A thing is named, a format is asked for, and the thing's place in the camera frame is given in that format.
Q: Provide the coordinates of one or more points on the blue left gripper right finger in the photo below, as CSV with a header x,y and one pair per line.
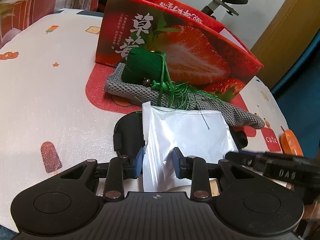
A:
x,y
179,163

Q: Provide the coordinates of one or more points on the grey knitted cloth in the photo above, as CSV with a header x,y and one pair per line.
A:
x,y
138,94

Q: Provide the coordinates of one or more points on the orange round object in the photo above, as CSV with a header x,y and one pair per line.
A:
x,y
290,144

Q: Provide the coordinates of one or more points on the green tasselled sachet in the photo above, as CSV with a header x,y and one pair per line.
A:
x,y
150,69

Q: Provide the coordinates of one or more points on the red strawberry cardboard box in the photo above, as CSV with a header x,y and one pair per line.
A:
x,y
199,50

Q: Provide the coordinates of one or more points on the brown wooden door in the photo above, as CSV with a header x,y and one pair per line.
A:
x,y
285,39

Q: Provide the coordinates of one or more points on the person's right hand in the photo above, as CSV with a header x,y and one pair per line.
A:
x,y
312,212

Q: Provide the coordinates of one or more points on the black eye mask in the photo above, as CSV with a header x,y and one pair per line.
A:
x,y
130,134

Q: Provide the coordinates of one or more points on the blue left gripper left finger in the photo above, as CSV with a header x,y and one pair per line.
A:
x,y
139,163

